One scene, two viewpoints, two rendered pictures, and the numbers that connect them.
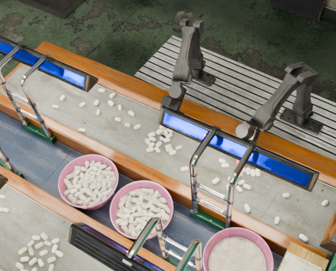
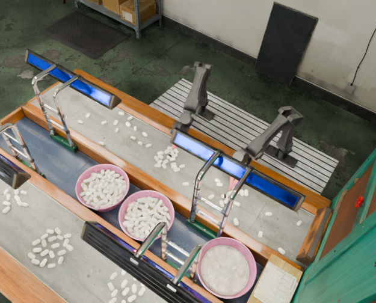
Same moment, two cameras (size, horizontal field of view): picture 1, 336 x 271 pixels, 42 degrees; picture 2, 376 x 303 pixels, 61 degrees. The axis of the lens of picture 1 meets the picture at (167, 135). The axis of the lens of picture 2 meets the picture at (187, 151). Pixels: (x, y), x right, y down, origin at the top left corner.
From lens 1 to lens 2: 26 cm
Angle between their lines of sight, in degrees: 6
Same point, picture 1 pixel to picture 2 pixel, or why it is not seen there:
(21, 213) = (40, 208)
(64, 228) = (77, 225)
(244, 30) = (233, 86)
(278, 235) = (261, 246)
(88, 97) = (109, 117)
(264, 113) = (257, 144)
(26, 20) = (63, 56)
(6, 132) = (35, 139)
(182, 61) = (193, 95)
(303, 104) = (286, 141)
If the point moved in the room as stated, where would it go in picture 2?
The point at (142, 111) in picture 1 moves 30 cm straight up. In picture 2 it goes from (153, 133) to (152, 95)
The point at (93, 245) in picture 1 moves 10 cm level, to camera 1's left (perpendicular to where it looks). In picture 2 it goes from (103, 243) to (74, 244)
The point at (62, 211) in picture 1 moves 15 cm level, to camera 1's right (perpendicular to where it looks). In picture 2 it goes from (76, 210) to (108, 209)
